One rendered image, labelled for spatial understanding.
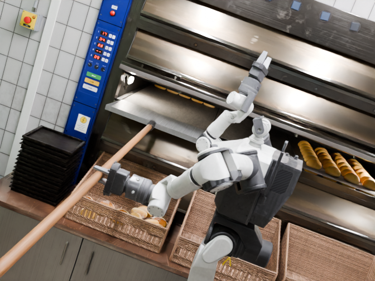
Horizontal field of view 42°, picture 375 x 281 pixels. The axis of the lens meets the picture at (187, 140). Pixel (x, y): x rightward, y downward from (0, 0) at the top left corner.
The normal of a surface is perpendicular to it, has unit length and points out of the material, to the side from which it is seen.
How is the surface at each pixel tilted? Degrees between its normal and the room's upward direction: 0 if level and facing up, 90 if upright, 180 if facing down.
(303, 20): 90
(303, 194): 70
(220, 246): 90
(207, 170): 66
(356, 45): 90
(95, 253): 90
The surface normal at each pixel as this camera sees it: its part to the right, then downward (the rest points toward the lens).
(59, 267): -0.12, 0.22
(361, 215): 0.00, -0.11
